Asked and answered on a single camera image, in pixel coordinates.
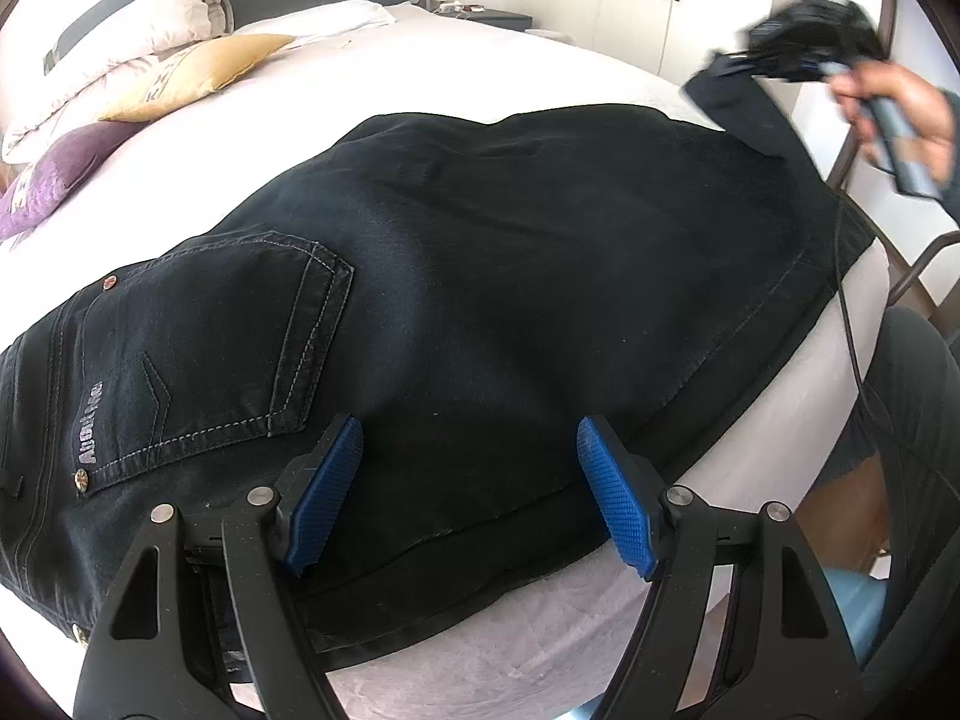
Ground white pillow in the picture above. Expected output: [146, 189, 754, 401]
[236, 0, 397, 42]

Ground person's right hand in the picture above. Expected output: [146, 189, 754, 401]
[832, 60, 955, 185]

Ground light blue plastic object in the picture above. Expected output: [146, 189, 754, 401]
[823, 566, 895, 662]

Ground black pants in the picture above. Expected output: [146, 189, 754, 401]
[0, 51, 878, 672]

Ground dark grey nightstand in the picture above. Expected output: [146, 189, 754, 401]
[431, 4, 533, 27]

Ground bed with white sheet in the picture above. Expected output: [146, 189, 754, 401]
[0, 0, 893, 720]

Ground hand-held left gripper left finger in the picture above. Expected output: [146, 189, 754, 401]
[73, 412, 366, 720]

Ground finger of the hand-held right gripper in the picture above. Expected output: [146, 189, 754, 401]
[752, 49, 816, 83]
[739, 10, 816, 55]

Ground purple cushion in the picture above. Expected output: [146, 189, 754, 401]
[0, 120, 140, 241]

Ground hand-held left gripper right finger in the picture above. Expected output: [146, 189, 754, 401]
[576, 414, 871, 720]

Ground yellow cushion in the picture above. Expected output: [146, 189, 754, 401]
[97, 34, 297, 125]

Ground white wardrobe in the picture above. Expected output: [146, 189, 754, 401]
[517, 0, 841, 83]

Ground folded white duvet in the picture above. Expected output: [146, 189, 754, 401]
[0, 0, 233, 162]

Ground person's right forearm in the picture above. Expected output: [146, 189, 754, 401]
[936, 90, 960, 230]

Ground black cable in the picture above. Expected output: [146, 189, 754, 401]
[829, 187, 890, 421]

